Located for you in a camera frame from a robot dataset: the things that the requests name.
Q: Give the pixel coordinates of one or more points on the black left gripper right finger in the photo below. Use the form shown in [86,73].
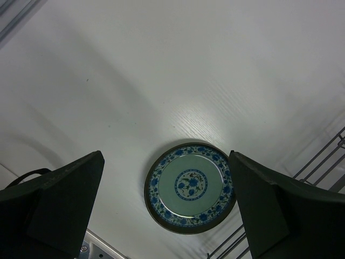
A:
[283,217]

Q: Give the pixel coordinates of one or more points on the blue patterned small plate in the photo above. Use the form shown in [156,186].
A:
[188,189]

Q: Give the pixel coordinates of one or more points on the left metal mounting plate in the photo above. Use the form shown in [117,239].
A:
[93,247]

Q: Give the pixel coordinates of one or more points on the metal wire dish rack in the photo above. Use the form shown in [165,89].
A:
[313,165]

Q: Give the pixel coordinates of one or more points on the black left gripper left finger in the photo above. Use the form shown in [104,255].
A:
[47,217]

